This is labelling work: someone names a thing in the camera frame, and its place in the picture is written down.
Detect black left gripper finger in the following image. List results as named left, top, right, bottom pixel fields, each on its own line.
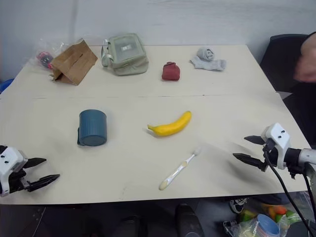
left=23, top=158, right=47, bottom=170
left=26, top=174, right=61, bottom=193

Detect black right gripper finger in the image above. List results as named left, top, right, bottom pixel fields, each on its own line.
left=244, top=135, right=267, bottom=147
left=232, top=153, right=266, bottom=171

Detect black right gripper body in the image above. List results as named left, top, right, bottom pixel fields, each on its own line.
left=258, top=138, right=280, bottom=173

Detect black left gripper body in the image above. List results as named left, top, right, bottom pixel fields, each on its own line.
left=8, top=168, right=32, bottom=194

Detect person's bare hand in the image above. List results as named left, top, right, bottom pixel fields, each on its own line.
left=293, top=54, right=316, bottom=83

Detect black and white sneaker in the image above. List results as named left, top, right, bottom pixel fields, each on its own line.
left=229, top=197, right=249, bottom=215

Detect person's dark clothed body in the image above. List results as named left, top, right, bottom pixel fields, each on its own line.
left=282, top=80, right=316, bottom=150

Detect clear bag of toy fruit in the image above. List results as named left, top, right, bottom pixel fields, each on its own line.
left=223, top=195, right=316, bottom=237

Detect blue ribbed plastic cup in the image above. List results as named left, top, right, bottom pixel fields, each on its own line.
left=76, top=109, right=108, bottom=147

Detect white toothbrush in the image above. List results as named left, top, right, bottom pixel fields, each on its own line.
left=158, top=146, right=202, bottom=191

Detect blue stacked plastic bowls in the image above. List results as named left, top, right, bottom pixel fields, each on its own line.
left=255, top=213, right=281, bottom=237

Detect black office chair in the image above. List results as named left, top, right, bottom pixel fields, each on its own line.
left=259, top=34, right=310, bottom=94

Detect blue object at table edge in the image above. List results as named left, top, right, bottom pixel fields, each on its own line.
left=0, top=78, right=15, bottom=94

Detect yellow banana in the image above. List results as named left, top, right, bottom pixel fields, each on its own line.
left=147, top=110, right=193, bottom=137

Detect large dark rounded shape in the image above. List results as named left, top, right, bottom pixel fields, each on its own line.
left=174, top=203, right=205, bottom=237

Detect grey rolled socks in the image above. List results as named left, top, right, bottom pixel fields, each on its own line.
left=189, top=46, right=227, bottom=72

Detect clear plastic bag with items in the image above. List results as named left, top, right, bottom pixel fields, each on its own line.
left=29, top=37, right=65, bottom=72

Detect brown paper bag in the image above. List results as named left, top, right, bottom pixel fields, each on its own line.
left=49, top=38, right=99, bottom=86

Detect red rolled sock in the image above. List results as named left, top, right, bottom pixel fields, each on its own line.
left=161, top=62, right=180, bottom=81

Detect green lunch bag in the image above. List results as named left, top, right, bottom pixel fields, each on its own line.
left=101, top=33, right=150, bottom=76

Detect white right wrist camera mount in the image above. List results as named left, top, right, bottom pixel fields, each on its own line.
left=260, top=122, right=291, bottom=170

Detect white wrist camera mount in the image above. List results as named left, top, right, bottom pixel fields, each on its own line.
left=260, top=122, right=291, bottom=170
left=0, top=146, right=28, bottom=198

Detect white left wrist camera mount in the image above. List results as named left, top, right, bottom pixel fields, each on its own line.
left=0, top=146, right=28, bottom=198

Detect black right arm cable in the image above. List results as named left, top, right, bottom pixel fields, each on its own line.
left=262, top=145, right=315, bottom=237

